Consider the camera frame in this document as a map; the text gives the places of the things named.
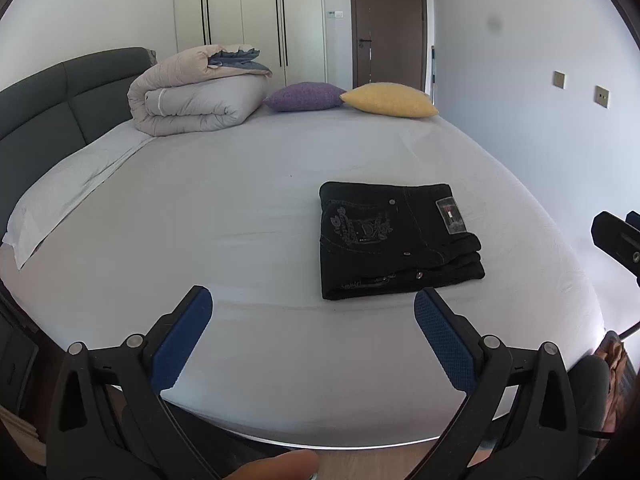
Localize brown object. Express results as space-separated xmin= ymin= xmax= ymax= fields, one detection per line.
xmin=597 ymin=332 xmax=629 ymax=433

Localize grey upholstered headboard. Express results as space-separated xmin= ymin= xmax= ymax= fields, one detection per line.
xmin=0 ymin=47 xmax=158 ymax=241

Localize folded beige duvet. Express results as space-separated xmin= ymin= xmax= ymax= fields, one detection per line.
xmin=127 ymin=44 xmax=273 ymax=137

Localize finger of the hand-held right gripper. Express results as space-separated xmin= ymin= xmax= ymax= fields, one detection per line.
xmin=591 ymin=211 xmax=640 ymax=286

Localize yellow pillow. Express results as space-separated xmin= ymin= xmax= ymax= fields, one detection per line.
xmin=340 ymin=82 xmax=440 ymax=119

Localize flat white pillow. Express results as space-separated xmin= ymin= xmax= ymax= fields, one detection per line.
xmin=2 ymin=120 xmax=161 ymax=271

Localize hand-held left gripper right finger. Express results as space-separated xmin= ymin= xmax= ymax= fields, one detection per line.
xmin=414 ymin=286 xmax=596 ymax=480

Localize brown door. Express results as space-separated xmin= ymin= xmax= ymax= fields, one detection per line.
xmin=348 ymin=0 xmax=430 ymax=93

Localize dark nightstand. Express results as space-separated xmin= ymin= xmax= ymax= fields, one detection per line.
xmin=0 ymin=280 xmax=41 ymax=441

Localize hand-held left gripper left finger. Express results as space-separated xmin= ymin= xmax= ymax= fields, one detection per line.
xmin=45 ymin=285 xmax=226 ymax=480

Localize purple pillow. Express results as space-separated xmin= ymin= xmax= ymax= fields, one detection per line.
xmin=262 ymin=82 xmax=348 ymax=112

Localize person's left hand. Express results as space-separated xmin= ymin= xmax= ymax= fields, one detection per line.
xmin=223 ymin=449 xmax=321 ymax=480

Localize black pants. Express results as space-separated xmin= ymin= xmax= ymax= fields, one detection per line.
xmin=319 ymin=181 xmax=487 ymax=302

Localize bed with white sheet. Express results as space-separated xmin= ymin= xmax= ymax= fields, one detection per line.
xmin=0 ymin=110 xmax=608 ymax=451

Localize cream wardrobe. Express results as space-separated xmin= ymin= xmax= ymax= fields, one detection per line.
xmin=172 ymin=0 xmax=328 ymax=88

